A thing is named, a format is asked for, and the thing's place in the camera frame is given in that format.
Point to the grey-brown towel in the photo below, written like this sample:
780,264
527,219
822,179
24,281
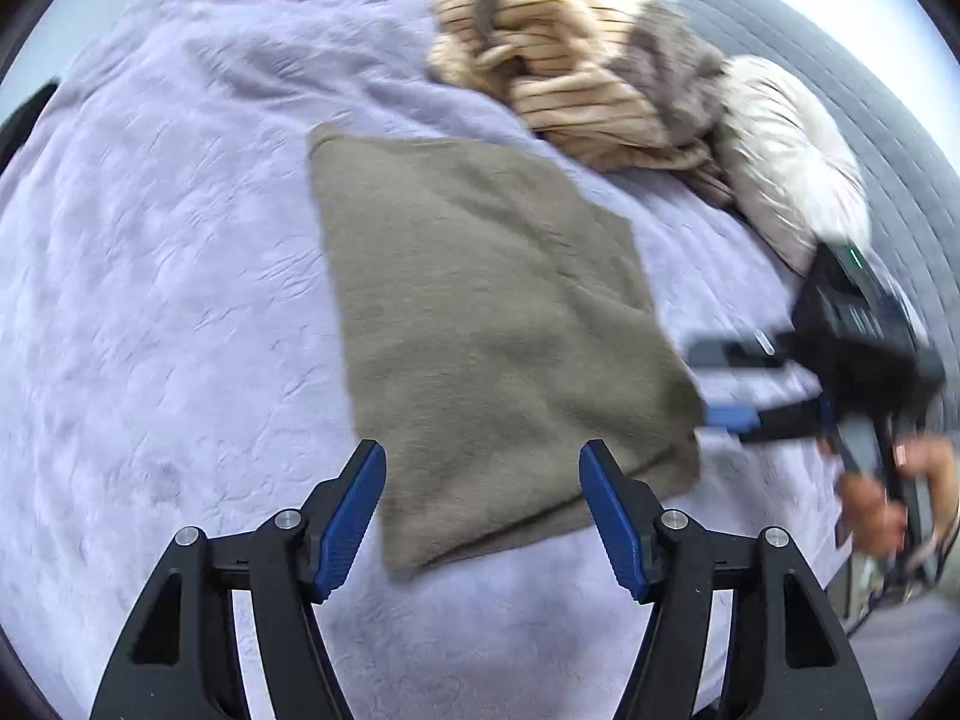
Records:
480,315

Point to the dark cloth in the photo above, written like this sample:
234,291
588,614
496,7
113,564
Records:
22,127

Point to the beige striped garment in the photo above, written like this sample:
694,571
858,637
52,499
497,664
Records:
570,97

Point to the grey furry garment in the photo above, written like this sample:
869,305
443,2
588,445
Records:
675,67

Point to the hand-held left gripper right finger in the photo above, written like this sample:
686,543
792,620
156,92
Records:
611,517

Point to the person's right hand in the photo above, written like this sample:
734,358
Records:
866,510

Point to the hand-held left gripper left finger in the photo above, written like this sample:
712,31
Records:
352,517

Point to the white quilted pillow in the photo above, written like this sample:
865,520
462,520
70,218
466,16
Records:
787,157

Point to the grey ribbed headboard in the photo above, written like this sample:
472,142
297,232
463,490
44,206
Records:
862,90

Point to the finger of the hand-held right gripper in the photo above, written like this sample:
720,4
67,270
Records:
750,420
739,352

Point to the lavender embossed plush blanket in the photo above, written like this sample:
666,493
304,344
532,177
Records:
150,277

